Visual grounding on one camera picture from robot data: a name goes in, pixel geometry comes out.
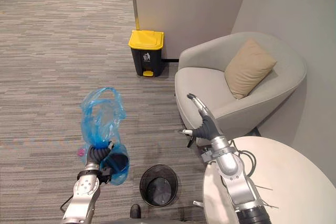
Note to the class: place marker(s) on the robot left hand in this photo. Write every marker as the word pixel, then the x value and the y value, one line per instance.
pixel 95 154

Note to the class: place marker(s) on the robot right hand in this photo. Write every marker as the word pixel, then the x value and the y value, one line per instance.
pixel 207 125

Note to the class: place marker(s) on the blue plastic rubbish bag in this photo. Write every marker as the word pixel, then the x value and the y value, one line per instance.
pixel 105 129

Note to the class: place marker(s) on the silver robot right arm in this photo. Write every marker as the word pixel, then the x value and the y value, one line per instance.
pixel 236 176

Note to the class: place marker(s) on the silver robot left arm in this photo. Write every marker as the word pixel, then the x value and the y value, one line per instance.
pixel 84 195

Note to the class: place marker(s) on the small black mesh bin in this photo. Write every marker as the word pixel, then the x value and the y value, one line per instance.
pixel 158 185

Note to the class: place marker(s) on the black trash can yellow lid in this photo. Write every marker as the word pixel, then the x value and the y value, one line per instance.
pixel 146 53

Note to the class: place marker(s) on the round white tea table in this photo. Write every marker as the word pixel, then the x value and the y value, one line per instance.
pixel 288 182

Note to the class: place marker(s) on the light grey armchair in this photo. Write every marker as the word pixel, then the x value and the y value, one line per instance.
pixel 236 87

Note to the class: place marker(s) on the dark robot foot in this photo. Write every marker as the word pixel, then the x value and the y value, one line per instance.
pixel 135 211

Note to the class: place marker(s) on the beige cushion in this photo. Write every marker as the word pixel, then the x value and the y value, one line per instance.
pixel 249 69

